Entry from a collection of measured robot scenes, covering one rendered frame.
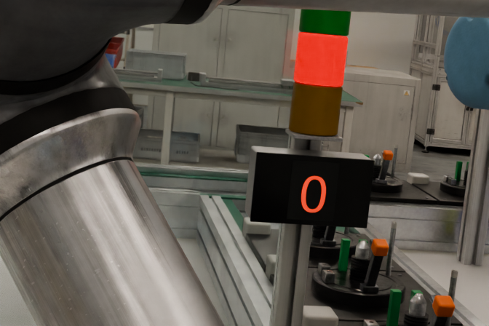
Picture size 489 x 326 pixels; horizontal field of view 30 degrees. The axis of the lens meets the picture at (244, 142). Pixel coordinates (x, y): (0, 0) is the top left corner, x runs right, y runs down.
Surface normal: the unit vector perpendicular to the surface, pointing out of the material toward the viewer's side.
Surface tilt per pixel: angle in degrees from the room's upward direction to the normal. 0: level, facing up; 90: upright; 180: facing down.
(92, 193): 56
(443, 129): 90
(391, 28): 90
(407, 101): 90
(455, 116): 90
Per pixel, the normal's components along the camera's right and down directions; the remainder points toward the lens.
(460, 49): -0.91, -0.02
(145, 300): 0.28, -0.36
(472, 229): 0.15, 0.16
